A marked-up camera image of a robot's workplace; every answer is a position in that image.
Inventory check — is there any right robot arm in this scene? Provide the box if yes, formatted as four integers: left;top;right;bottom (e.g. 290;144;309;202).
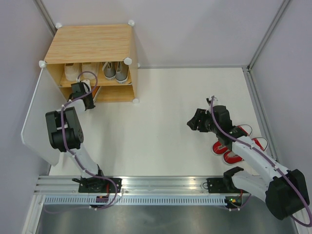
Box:
187;105;310;220

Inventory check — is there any translucent cabinet door panel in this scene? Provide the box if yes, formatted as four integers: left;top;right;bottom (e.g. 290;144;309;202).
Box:
21;68;65;166

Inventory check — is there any red sneaker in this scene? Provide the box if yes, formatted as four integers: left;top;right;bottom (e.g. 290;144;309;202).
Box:
223;137;269;165
212;124;253;155

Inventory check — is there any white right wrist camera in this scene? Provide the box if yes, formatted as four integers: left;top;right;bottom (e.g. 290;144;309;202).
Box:
206;96;219;106

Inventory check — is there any grey sneaker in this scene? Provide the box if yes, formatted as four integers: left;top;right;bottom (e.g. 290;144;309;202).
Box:
102;62;116;80
116;61;129;84

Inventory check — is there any wooden shoe cabinet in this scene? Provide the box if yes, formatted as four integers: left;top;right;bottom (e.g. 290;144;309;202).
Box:
39;23;138;102

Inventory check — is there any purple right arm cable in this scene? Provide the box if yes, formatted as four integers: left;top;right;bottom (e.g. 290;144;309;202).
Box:
210;95;312;226

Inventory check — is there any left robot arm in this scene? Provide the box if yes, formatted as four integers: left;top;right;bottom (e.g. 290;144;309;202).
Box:
45;82;107;193

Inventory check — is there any orange sneaker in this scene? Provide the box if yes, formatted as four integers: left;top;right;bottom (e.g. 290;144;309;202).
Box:
92;86;102;102

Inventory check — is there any beige canvas shoe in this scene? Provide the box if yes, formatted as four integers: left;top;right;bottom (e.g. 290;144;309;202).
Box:
81;62;99;80
64;63;81;81

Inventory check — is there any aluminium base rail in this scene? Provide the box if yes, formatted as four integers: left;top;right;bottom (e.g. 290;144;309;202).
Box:
34;175;252;195

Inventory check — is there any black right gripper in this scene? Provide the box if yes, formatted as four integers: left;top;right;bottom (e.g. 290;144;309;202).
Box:
187;108;220;134

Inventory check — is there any white slotted cable duct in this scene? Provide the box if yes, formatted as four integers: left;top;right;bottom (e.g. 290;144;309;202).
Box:
44;195;227;206

